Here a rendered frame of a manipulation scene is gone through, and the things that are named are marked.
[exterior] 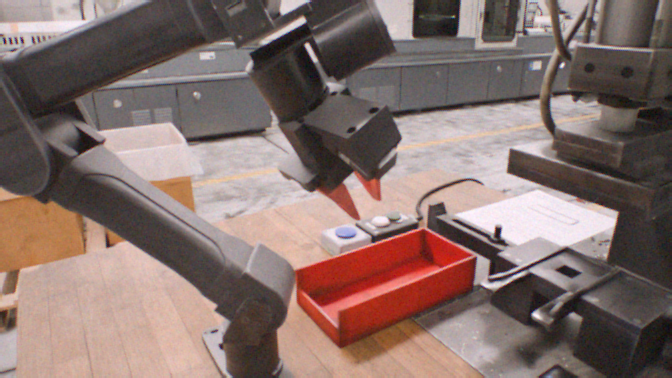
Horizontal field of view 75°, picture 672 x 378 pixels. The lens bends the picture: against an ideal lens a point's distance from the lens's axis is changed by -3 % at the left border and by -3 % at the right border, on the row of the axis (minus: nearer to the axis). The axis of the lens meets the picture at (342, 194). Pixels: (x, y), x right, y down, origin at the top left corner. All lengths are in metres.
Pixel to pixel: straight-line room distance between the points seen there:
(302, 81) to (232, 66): 4.56
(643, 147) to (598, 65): 0.10
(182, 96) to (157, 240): 4.41
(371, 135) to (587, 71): 0.29
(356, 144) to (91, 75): 0.24
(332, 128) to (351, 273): 0.39
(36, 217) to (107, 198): 2.11
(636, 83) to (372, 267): 0.44
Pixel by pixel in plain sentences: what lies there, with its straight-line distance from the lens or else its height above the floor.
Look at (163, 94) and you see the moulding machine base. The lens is 4.84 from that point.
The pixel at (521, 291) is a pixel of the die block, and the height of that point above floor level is 0.95.
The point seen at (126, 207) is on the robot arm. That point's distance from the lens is 0.49.
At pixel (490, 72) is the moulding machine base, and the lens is 7.04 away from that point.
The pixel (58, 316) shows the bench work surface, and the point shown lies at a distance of 0.78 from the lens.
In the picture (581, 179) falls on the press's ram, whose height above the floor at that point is 1.13.
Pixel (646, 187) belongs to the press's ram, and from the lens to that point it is 0.55.
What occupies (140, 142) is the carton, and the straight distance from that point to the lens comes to 3.10.
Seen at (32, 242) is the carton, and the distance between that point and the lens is 2.65.
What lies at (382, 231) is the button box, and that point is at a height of 0.93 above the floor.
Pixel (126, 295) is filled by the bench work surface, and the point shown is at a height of 0.90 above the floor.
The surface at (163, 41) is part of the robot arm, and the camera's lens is 0.42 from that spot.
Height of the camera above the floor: 1.31
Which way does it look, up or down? 22 degrees down
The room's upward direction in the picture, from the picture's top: straight up
